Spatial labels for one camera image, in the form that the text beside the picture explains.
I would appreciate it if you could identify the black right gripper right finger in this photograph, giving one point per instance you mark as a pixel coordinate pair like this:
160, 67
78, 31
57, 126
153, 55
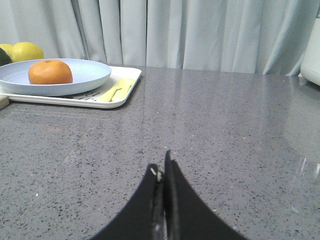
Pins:
187, 216

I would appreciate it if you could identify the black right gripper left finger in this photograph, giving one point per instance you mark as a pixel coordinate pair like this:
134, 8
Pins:
142, 218

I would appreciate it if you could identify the whole orange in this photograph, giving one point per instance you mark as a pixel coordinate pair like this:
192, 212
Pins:
50, 72

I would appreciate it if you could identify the light blue plate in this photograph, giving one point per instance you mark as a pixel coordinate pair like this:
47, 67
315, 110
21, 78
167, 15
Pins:
87, 75

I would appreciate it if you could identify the yellow-green utensil on tray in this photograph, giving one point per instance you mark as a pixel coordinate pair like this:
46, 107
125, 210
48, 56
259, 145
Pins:
118, 91

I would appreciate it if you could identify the white rectangular tray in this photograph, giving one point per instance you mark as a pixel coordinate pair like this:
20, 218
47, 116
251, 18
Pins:
89, 99

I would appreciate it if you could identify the wooden cutting board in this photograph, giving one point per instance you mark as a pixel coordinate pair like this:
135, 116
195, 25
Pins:
4, 101

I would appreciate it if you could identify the white appliance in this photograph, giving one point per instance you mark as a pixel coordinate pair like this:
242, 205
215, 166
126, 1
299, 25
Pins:
310, 65

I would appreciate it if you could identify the grey-white curtain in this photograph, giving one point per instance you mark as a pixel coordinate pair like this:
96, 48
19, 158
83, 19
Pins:
240, 36

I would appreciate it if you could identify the yellow lemon right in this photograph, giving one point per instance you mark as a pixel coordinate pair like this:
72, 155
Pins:
24, 51

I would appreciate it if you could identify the yellow lemon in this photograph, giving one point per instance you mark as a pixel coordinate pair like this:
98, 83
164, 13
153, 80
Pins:
7, 48
24, 51

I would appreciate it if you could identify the green lime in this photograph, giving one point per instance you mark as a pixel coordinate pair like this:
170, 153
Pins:
4, 58

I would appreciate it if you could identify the yellow lemon left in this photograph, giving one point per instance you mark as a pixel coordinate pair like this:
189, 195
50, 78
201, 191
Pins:
7, 48

